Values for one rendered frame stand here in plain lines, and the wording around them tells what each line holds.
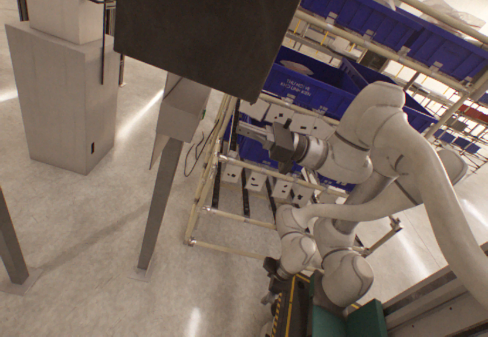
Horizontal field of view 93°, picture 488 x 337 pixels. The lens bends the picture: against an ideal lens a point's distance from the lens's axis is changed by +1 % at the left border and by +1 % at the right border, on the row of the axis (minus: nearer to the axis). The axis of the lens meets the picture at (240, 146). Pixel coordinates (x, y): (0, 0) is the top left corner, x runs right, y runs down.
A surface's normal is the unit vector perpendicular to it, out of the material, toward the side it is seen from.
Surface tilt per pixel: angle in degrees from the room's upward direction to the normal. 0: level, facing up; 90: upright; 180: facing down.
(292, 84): 95
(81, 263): 0
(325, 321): 0
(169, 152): 90
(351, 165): 78
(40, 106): 90
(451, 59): 98
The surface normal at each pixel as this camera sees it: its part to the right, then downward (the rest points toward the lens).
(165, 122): -0.07, 0.55
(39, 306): 0.35, -0.77
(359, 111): -0.77, -0.03
